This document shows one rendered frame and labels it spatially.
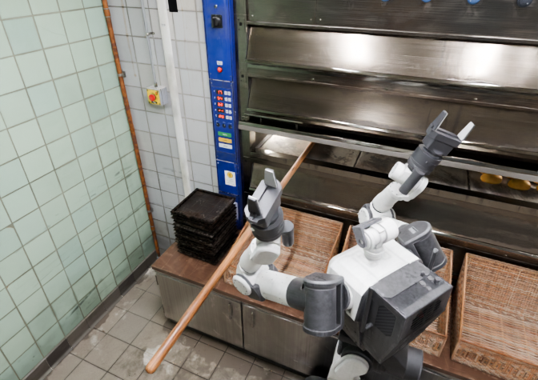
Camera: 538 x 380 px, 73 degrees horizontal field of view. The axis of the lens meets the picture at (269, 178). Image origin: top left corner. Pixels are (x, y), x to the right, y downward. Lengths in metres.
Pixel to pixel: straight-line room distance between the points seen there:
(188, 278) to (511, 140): 1.77
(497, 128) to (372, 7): 0.76
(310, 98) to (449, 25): 0.69
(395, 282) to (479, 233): 1.08
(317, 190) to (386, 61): 0.81
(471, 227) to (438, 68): 0.84
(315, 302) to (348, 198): 1.15
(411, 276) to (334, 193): 1.06
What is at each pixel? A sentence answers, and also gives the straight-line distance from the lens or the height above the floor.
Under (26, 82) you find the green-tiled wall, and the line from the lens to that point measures 2.17.
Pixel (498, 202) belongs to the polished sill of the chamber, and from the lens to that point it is 2.05.
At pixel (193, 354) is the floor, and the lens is 2.63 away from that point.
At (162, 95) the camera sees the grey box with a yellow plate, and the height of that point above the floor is 1.47.
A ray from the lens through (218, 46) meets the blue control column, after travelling 2.02.
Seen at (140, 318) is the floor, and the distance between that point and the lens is 2.88.
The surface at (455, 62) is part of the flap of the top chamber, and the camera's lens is 1.78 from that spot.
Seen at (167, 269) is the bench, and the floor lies 0.58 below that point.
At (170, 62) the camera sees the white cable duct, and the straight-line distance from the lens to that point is 2.25.
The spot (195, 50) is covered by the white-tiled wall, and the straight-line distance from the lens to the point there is 2.15.
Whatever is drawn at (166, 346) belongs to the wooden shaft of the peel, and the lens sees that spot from 1.21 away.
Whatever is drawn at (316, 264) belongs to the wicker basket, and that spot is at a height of 0.59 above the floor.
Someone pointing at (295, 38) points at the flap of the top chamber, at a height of 1.84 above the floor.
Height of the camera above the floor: 2.17
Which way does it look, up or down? 31 degrees down
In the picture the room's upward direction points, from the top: straight up
